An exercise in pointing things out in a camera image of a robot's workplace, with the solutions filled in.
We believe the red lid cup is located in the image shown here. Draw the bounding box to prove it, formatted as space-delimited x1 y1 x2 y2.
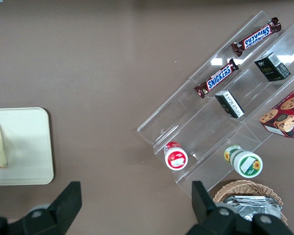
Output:
163 141 189 171

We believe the green lid cup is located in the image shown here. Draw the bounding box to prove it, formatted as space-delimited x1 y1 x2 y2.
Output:
223 144 264 178

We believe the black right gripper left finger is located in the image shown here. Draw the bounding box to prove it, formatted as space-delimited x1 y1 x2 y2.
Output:
22 181 82 235

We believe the silver foil container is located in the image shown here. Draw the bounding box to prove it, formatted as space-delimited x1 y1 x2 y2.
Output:
222 195 284 222

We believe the small black box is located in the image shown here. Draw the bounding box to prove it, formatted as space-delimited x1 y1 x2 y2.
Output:
254 52 292 83
214 90 245 119

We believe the light tan wicker basket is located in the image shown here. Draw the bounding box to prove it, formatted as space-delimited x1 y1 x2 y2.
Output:
213 180 289 226

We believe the brown Snickers bar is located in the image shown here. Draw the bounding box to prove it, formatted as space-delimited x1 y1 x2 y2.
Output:
231 17 282 58
194 58 240 99

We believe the cream rectangular tray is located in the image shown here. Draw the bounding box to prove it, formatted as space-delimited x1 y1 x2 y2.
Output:
0 107 55 186

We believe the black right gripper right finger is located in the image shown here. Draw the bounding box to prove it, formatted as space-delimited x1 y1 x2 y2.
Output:
186 181 238 235

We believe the clear acrylic tiered stand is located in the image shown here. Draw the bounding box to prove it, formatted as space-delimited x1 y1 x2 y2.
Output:
136 10 294 194

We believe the red cookie box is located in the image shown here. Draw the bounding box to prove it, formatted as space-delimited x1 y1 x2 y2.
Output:
259 83 294 139

